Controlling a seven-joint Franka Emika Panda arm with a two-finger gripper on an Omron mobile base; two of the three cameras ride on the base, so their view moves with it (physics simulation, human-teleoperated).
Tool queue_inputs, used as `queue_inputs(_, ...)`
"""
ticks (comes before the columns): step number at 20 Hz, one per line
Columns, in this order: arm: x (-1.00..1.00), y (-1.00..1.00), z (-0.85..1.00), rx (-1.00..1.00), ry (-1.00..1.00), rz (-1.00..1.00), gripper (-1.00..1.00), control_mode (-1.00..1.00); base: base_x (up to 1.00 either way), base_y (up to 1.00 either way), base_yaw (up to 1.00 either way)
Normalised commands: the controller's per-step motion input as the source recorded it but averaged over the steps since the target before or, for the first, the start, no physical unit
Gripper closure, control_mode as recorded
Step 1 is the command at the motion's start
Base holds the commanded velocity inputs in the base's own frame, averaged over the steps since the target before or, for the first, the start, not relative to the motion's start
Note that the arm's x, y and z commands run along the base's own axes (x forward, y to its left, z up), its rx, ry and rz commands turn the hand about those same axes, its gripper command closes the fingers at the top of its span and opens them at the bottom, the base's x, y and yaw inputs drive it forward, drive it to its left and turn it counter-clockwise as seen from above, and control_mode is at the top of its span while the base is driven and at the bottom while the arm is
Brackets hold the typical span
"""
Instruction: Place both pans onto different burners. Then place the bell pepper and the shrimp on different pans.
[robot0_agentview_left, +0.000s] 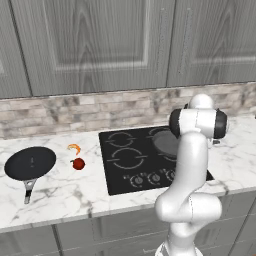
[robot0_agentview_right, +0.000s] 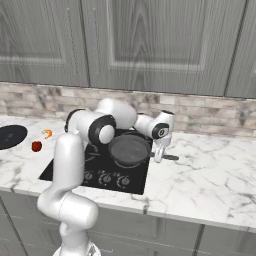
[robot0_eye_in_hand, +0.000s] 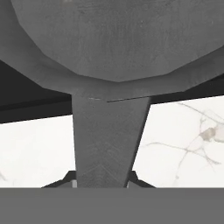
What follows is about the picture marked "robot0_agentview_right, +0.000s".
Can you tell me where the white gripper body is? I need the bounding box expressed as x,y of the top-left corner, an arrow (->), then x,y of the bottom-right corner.
153,144 -> 167,164

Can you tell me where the grey base cupboard front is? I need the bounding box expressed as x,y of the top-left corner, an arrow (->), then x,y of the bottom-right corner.
197,223 -> 256,256
87,207 -> 202,256
0,190 -> 64,256

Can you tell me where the dark grey frying pan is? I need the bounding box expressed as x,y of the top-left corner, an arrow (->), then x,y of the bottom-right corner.
108,132 -> 180,169

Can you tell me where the orange shrimp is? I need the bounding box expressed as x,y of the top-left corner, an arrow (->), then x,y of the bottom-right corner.
42,128 -> 54,140

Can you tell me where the wide grey wall cupboard door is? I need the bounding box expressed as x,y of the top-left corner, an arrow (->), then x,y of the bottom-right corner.
80,0 -> 248,98

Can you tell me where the thin grey door handle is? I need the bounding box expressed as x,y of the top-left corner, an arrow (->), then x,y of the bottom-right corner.
66,7 -> 80,75
89,7 -> 102,76

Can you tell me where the red bell pepper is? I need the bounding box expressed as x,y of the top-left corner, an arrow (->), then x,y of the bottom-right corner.
31,140 -> 44,153

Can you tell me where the black hob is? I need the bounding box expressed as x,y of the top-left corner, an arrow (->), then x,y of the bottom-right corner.
38,127 -> 155,196

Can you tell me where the black hob knob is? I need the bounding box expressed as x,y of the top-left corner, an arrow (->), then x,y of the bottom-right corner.
99,172 -> 114,186
83,170 -> 95,181
117,174 -> 132,189

